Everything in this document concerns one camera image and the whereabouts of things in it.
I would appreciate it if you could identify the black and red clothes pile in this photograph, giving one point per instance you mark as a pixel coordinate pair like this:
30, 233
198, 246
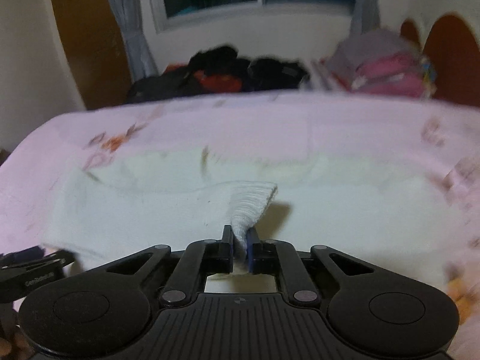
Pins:
219, 71

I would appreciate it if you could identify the person's left hand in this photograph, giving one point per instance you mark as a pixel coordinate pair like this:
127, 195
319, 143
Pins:
15, 348

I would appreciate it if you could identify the pink floral bed sheet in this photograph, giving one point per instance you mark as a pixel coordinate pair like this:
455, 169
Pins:
364, 311

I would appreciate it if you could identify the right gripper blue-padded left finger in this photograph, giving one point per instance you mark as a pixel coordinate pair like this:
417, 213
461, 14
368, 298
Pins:
200, 260

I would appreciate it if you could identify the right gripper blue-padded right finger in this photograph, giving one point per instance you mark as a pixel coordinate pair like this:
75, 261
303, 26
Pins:
281, 260

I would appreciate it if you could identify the folded grey pink clothes stack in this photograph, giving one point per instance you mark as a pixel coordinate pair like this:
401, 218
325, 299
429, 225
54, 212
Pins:
380, 62

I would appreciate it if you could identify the red and white headboard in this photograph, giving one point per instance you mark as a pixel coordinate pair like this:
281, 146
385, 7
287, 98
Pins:
453, 50

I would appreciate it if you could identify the striped grey white mattress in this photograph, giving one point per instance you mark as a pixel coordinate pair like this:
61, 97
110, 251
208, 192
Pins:
319, 78

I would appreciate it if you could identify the left grey curtain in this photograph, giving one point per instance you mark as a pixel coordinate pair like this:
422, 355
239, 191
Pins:
129, 18

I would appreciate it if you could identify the brown wooden door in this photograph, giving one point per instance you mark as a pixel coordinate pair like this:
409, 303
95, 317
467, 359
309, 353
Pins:
95, 51

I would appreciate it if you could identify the cream white knit sweater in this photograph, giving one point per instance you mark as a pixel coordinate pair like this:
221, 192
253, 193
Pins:
381, 212

